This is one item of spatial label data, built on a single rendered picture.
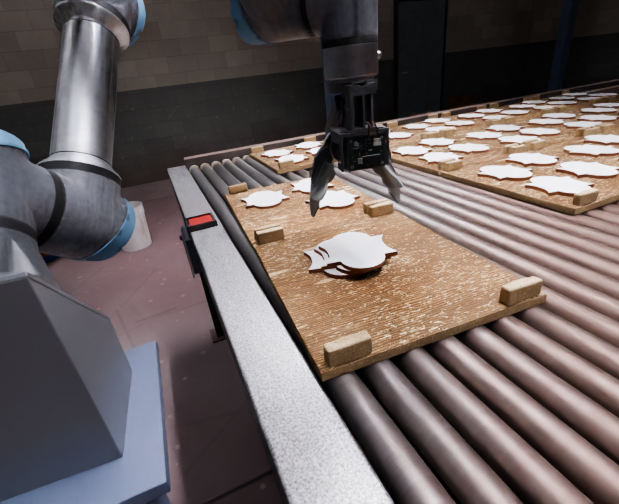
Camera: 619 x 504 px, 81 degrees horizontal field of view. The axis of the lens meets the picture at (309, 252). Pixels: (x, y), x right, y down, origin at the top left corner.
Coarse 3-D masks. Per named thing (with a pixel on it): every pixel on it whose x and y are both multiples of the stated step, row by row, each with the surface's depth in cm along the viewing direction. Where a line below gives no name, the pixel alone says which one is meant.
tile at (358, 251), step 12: (336, 240) 69; (348, 240) 68; (360, 240) 68; (372, 240) 67; (336, 252) 65; (348, 252) 64; (360, 252) 64; (372, 252) 63; (384, 252) 63; (396, 252) 63; (336, 264) 62; (348, 264) 60; (360, 264) 60; (372, 264) 59
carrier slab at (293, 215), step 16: (288, 192) 108; (352, 192) 102; (240, 208) 100; (256, 208) 98; (272, 208) 97; (288, 208) 96; (304, 208) 94; (352, 208) 91; (240, 224) 90; (256, 224) 88; (288, 224) 86; (304, 224) 85; (320, 224) 84; (256, 240) 79
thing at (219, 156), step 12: (588, 84) 257; (600, 84) 254; (612, 84) 259; (528, 96) 233; (540, 96) 236; (552, 96) 240; (456, 108) 219; (468, 108) 217; (396, 120) 202; (408, 120) 204; (420, 120) 207; (324, 132) 191; (264, 144) 178; (276, 144) 179; (288, 144) 181; (192, 156) 170; (204, 156) 168; (216, 156) 170; (228, 156) 172; (240, 156) 174
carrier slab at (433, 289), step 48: (288, 240) 78; (384, 240) 73; (432, 240) 70; (288, 288) 60; (336, 288) 59; (384, 288) 57; (432, 288) 56; (480, 288) 55; (336, 336) 48; (384, 336) 47; (432, 336) 47
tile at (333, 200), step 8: (328, 192) 101; (336, 192) 101; (344, 192) 100; (328, 200) 95; (336, 200) 95; (344, 200) 94; (352, 200) 93; (320, 208) 92; (336, 208) 91; (344, 208) 91
